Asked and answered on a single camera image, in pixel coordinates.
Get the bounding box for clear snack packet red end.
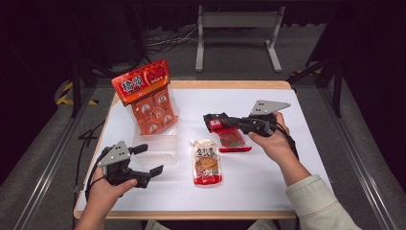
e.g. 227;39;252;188
190;138;223;186

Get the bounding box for orange snack packet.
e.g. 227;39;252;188
110;58;180;136

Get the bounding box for person's right hand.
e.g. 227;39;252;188
248;111;303;175

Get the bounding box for grey metal stand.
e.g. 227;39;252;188
194;4;286;74

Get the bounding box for hand-held gripper cable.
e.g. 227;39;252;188
273;122;301;161
83;147;111;200

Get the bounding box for floor cables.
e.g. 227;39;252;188
145;27;200;55

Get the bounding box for person's light clothing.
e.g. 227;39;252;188
143;218;279;230

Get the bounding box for clear plastic bin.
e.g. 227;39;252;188
130;85;181;167

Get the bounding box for aluminium frame rail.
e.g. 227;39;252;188
319;85;400;230
12;85;97;230

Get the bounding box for red and black snack packet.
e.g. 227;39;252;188
202;112;253;153

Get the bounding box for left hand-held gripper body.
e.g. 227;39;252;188
95;140;152;189

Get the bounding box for left hand-held gripper cable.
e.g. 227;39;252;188
83;147;111;200

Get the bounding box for black tripod stand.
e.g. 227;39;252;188
68;6;151;119
286;6;348;119

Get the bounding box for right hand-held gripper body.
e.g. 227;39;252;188
237;100;292;138

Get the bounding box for person's left hand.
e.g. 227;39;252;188
85;167;138;209

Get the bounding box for right hand-held gripper cable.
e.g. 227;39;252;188
273;122;301;161

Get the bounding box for yellow and black hazard tape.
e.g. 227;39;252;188
56;80;100;106

